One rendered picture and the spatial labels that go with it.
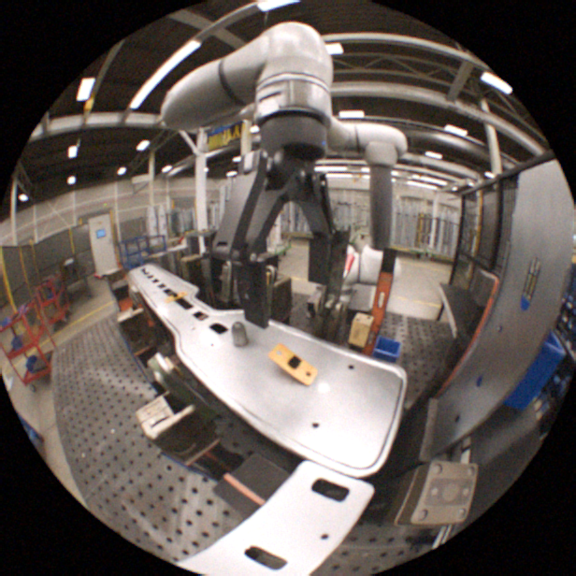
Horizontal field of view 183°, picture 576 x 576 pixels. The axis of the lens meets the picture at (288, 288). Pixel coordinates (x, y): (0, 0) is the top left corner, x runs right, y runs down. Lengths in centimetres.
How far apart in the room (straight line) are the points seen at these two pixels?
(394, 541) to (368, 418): 45
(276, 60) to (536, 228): 30
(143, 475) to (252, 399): 50
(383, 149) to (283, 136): 59
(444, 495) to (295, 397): 25
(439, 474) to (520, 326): 16
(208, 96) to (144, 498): 85
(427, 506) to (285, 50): 46
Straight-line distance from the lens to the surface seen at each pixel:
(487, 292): 37
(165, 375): 21
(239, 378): 32
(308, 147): 20
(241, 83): 28
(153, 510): 66
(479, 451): 33
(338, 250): 36
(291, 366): 31
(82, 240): 781
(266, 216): 16
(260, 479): 27
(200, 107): 32
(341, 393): 31
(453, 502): 25
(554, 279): 19
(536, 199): 23
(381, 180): 78
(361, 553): 61
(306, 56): 25
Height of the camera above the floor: 125
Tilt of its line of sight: 24 degrees down
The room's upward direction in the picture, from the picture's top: straight up
